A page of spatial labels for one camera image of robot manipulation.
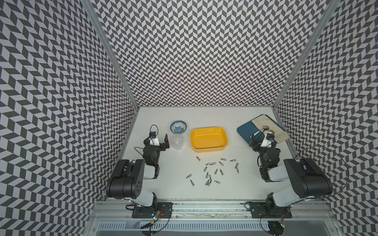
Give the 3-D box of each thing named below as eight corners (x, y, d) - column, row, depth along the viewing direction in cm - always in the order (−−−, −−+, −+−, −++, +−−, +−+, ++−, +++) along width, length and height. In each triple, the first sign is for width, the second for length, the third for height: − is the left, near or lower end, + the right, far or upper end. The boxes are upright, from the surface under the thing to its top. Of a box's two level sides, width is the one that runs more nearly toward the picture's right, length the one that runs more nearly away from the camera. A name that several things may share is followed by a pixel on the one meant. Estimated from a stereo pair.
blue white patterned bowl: (171, 134, 104) (169, 130, 100) (172, 125, 110) (171, 120, 105) (186, 134, 104) (186, 130, 100) (186, 125, 110) (186, 120, 105)
